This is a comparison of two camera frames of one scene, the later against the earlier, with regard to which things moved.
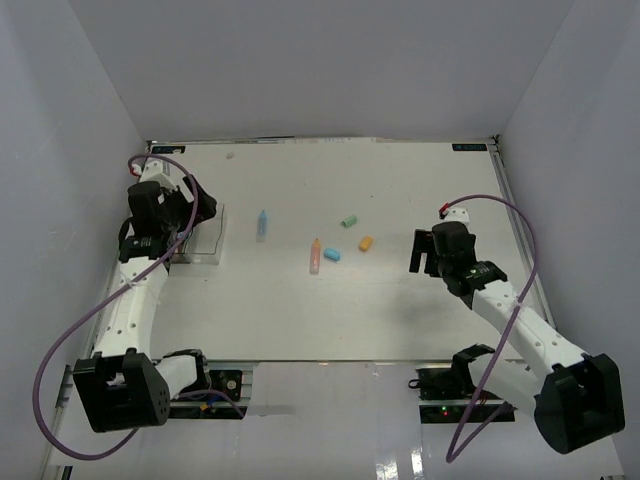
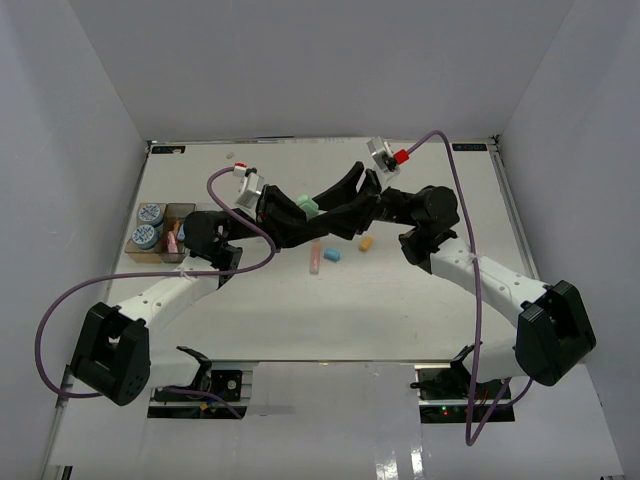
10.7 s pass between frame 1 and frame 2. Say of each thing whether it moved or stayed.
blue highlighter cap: stayed
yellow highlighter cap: stayed
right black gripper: moved
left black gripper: moved
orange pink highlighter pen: stayed
